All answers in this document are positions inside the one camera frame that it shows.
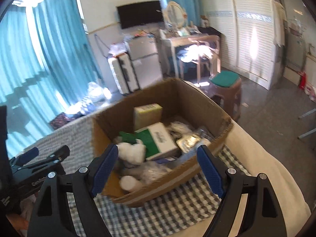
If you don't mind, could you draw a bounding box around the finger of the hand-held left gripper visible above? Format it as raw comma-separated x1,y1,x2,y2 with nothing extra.
27,145,70,171
10,147,39,167

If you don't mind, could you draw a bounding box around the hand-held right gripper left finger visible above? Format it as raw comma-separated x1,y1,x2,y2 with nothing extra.
28,143,119,237

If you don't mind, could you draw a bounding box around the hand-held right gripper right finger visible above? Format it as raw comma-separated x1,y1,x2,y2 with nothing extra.
197,144,288,237

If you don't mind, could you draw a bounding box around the white tissue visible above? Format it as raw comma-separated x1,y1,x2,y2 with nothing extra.
119,175,142,192

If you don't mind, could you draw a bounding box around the white plush toy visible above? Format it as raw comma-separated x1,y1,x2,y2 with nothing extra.
116,139,147,165

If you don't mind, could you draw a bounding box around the silver foil packet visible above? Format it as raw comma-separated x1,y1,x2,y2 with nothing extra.
176,134,201,153

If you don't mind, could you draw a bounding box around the green snack packet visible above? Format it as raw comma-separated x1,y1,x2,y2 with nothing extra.
118,131,139,144

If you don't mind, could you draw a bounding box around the clear plastic water bottle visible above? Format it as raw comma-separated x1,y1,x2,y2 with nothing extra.
138,157,188,185

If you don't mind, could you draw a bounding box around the green medicine box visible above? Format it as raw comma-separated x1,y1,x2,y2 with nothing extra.
134,123,179,161

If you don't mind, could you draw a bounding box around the yellow purple medicine box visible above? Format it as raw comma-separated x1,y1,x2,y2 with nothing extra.
134,104,163,131

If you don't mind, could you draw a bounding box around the brown cardboard box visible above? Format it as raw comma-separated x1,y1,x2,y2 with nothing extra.
92,78,234,208

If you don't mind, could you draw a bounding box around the dark patterned cloth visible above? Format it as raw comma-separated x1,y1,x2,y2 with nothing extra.
49,112,82,130

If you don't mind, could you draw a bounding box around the checked cloth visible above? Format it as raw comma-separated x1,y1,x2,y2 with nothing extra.
7,115,252,237

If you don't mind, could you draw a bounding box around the white mattress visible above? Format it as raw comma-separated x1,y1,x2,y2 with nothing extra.
197,121,311,237

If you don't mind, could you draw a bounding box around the clear plastic bag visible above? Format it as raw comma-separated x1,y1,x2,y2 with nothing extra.
81,81,111,114

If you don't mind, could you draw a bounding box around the stool with green cushion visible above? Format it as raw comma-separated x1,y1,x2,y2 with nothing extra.
210,70,242,121

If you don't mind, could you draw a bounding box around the turquoise curtain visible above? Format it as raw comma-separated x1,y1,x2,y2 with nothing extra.
0,0,104,151

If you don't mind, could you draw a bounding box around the wooden chair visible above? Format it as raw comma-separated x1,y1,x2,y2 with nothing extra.
179,44,221,84

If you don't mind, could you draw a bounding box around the silver fridge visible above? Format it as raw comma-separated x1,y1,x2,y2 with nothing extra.
128,39,163,89

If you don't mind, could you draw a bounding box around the bag with orange contents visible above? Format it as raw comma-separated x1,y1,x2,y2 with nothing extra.
110,43,130,57

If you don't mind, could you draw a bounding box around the red bag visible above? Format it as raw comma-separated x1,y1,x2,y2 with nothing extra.
299,71,316,97

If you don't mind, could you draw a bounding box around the white slatted wardrobe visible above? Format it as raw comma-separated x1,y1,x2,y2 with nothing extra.
200,0,282,89

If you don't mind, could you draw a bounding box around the wooden desk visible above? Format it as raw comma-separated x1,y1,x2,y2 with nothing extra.
160,33,220,79

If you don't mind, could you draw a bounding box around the oval white mirror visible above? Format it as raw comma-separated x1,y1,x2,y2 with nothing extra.
164,1,187,30

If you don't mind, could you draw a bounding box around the black wall television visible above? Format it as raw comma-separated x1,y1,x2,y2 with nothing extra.
117,0,164,29

